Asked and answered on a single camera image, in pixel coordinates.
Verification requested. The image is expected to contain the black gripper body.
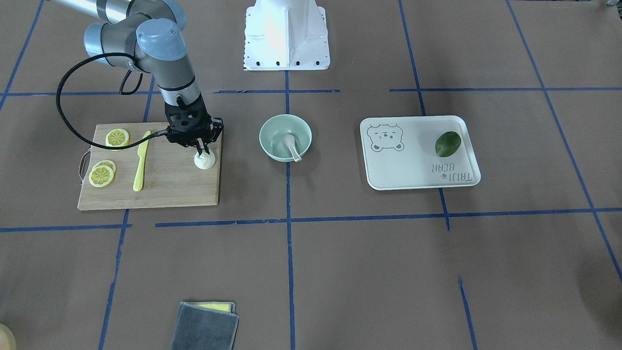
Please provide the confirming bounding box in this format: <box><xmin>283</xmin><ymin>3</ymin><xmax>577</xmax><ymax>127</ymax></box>
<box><xmin>164</xmin><ymin>95</ymin><xmax>211</xmax><ymax>122</ymax></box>

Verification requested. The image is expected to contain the white steamed bun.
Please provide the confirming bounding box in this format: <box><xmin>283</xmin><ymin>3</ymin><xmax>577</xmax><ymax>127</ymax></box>
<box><xmin>193</xmin><ymin>151</ymin><xmax>216</xmax><ymax>169</ymax></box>

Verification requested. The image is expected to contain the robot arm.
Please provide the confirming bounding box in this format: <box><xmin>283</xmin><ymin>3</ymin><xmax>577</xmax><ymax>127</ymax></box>
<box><xmin>55</xmin><ymin>0</ymin><xmax>224</xmax><ymax>155</ymax></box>

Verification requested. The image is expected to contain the light green bowl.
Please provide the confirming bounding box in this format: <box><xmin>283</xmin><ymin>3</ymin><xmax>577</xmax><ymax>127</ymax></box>
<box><xmin>259</xmin><ymin>114</ymin><xmax>312</xmax><ymax>162</ymax></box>

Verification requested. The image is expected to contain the wooden cutting board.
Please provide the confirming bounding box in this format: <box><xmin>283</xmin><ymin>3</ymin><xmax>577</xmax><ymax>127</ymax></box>
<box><xmin>77</xmin><ymin>137</ymin><xmax>222</xmax><ymax>210</ymax></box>

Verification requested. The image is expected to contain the yellow plastic knife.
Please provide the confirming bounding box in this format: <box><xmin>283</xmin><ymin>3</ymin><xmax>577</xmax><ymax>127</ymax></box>
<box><xmin>133</xmin><ymin>130</ymin><xmax>152</xmax><ymax>192</ymax></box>

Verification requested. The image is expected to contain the lower lemon slice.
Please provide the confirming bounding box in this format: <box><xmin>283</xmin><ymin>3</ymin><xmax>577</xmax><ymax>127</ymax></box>
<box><xmin>105</xmin><ymin>128</ymin><xmax>130</xmax><ymax>147</ymax></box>

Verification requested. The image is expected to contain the lemon slice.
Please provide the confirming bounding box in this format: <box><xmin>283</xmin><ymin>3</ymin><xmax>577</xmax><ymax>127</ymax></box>
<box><xmin>87</xmin><ymin>165</ymin><xmax>115</xmax><ymax>188</ymax></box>
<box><xmin>93</xmin><ymin>159</ymin><xmax>117</xmax><ymax>173</ymax></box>
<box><xmin>105</xmin><ymin>128</ymin><xmax>130</xmax><ymax>147</ymax></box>

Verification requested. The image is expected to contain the middle lemon slice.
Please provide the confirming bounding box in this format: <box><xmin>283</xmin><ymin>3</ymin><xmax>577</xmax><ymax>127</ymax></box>
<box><xmin>93</xmin><ymin>159</ymin><xmax>117</xmax><ymax>173</ymax></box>

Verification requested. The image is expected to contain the upper lemon slice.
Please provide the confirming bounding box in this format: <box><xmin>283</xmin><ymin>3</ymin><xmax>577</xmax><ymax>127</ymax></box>
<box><xmin>87</xmin><ymin>165</ymin><xmax>115</xmax><ymax>188</ymax></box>

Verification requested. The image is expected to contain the white bear serving tray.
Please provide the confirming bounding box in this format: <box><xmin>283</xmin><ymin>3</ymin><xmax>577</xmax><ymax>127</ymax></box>
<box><xmin>360</xmin><ymin>115</ymin><xmax>481</xmax><ymax>191</ymax></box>

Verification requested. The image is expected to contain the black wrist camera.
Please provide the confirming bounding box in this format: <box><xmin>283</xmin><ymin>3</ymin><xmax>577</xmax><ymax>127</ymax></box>
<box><xmin>165</xmin><ymin>117</ymin><xmax>224</xmax><ymax>148</ymax></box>

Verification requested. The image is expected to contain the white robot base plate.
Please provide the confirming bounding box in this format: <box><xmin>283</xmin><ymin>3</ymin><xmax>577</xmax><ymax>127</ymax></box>
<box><xmin>243</xmin><ymin>0</ymin><xmax>331</xmax><ymax>71</ymax></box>

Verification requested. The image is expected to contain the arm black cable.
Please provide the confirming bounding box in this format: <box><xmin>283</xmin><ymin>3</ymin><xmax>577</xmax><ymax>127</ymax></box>
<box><xmin>56</xmin><ymin>52</ymin><xmax>168</xmax><ymax>150</ymax></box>

